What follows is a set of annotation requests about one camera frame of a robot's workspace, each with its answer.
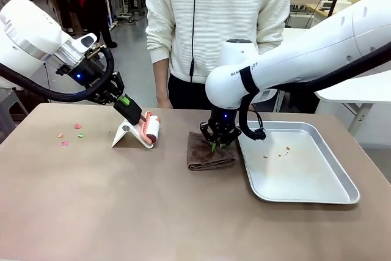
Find silver metal tray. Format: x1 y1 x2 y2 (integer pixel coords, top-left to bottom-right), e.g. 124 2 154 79
237 120 361 205

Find black cable strap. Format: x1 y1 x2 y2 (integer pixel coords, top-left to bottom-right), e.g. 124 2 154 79
239 65 261 94

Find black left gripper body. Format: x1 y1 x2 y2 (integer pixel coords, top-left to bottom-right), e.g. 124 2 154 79
56 56 113 93

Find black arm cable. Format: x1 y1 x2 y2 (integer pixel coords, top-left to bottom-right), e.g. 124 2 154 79
238 50 391 142
0 46 115 103

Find pink white lint roller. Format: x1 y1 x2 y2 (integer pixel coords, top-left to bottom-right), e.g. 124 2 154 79
136 110 162 149

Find brown towel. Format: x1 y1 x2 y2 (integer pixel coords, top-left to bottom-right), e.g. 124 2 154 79
186 131 237 172

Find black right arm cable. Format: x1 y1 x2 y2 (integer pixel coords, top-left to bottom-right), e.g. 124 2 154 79
238 50 391 142

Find thin black cord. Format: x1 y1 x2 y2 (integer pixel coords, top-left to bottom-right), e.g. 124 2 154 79
189 0 200 83

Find white lint roller stand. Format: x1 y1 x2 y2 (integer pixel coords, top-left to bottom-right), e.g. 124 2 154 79
111 119 155 150

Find wooden desk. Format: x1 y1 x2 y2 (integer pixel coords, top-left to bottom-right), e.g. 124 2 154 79
304 0 332 19

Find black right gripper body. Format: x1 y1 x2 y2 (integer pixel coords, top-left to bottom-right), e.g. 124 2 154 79
208 106 243 135

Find person's right forearm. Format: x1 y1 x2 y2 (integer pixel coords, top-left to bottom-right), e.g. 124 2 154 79
152 58 171 100

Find white side table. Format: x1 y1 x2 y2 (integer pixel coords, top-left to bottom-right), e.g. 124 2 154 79
314 70 391 137

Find person's white sweater torso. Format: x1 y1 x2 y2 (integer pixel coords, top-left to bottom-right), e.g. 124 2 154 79
145 0 294 85

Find person's right hand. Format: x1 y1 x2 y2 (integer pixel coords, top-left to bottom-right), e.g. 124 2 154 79
156 96 174 110

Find grey metal stool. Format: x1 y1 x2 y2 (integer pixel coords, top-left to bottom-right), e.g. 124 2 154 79
0 87 30 145

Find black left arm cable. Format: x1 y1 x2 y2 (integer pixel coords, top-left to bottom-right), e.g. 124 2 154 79
0 46 115 103

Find person's black trousers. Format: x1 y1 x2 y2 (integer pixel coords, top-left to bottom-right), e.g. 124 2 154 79
167 72 215 111

